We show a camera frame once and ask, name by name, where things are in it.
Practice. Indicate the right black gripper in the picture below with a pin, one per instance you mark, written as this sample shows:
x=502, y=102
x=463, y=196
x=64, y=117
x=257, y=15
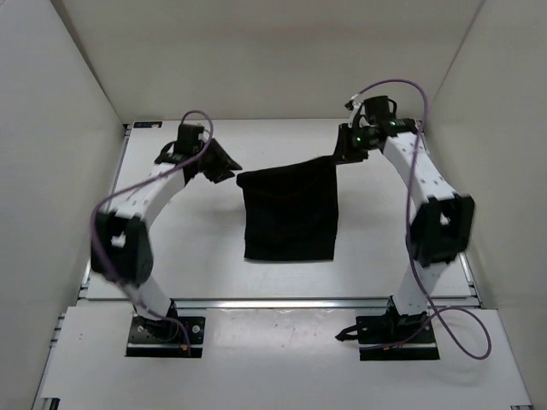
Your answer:
x=344, y=153

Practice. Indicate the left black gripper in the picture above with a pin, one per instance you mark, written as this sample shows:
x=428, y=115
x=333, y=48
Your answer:
x=224, y=162

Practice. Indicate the black skirt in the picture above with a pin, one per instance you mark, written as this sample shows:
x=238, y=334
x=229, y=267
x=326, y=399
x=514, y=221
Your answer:
x=291, y=212

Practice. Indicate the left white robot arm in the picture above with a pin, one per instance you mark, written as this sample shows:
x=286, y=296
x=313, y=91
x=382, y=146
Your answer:
x=120, y=242

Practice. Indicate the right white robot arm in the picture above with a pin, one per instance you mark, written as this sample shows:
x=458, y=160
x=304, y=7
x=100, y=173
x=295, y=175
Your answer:
x=440, y=218

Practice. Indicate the left table corner label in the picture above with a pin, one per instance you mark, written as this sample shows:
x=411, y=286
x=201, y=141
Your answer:
x=147, y=124

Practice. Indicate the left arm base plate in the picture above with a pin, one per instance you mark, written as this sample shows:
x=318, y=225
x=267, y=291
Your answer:
x=149, y=339

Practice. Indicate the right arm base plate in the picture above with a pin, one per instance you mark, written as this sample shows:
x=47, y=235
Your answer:
x=392, y=336

